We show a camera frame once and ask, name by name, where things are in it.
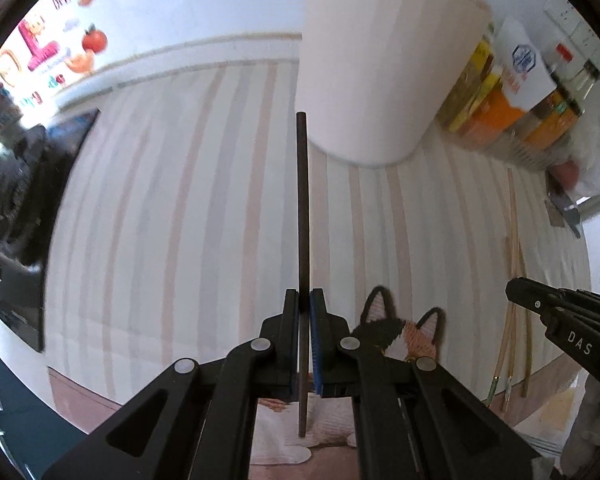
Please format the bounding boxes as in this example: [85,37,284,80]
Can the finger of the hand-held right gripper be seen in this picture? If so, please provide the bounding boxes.
[505,276,600,322]

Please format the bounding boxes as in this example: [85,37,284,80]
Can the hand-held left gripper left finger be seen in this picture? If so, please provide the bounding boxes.
[40,288,302,480]

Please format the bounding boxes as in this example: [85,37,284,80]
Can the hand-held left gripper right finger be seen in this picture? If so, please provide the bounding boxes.
[310,287,548,480]

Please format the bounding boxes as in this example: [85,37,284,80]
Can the light bamboo chopstick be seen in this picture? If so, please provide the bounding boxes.
[507,167,536,400]
[486,236,517,408]

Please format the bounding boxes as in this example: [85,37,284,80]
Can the white-tipped bamboo chopstick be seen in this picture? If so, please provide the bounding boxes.
[502,245,526,413]

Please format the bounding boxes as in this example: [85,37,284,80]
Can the dark wooden chopstick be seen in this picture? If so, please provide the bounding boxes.
[296,111,311,437]

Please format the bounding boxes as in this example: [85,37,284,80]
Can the beige cylindrical chopstick holder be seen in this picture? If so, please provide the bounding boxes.
[296,0,492,169]

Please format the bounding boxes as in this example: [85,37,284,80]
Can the clear plastic organizer tray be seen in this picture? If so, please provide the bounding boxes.
[480,125,567,172]

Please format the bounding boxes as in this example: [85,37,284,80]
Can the clear plastic bag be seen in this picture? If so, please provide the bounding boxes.
[555,105,600,197]

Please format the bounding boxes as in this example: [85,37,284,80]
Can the striped cat-print table mat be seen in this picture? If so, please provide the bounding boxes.
[42,55,595,441]

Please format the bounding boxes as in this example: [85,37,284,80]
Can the white and orange packet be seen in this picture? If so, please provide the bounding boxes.
[462,16,554,149]

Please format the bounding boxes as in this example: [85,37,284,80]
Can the yellow seasoning box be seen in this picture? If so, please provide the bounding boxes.
[437,40,496,134]

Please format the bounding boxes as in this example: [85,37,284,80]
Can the teal kitchen cabinet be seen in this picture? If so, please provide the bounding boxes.
[0,350,87,480]

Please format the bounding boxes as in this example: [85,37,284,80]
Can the white wall socket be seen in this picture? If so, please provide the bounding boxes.
[544,0,582,32]

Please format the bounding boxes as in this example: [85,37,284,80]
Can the colourful wall stickers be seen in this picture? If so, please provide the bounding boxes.
[0,0,112,122]

